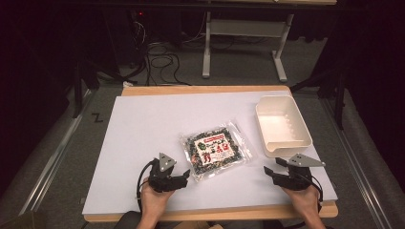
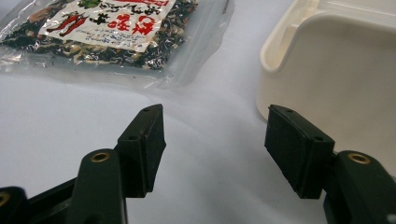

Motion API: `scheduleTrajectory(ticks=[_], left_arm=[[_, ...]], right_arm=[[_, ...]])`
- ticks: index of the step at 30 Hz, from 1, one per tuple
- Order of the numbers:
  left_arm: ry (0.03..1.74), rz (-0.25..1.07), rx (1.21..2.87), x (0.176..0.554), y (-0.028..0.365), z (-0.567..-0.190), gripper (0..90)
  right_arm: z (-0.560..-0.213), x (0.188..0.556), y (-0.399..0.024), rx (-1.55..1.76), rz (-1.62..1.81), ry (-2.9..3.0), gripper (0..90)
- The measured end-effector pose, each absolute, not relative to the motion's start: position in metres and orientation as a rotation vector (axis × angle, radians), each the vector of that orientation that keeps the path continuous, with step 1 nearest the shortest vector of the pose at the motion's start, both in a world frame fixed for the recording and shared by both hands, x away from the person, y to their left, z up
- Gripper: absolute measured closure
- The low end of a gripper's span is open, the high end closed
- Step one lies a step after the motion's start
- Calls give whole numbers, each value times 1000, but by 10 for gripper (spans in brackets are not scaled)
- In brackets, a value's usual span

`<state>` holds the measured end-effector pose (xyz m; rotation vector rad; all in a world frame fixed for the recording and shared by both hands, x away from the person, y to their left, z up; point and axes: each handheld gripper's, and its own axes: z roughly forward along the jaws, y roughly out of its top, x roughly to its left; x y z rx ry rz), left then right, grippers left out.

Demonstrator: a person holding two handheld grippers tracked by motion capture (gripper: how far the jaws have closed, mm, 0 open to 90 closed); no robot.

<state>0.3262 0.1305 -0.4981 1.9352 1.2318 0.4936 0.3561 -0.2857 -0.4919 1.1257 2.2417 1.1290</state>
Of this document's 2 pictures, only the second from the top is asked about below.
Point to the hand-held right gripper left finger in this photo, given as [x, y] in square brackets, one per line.
[140, 149]

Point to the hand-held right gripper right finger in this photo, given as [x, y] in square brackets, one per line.
[299, 152]

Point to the white plastic container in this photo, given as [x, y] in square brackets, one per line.
[336, 68]

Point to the clear bag of dried food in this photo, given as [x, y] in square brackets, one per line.
[106, 34]

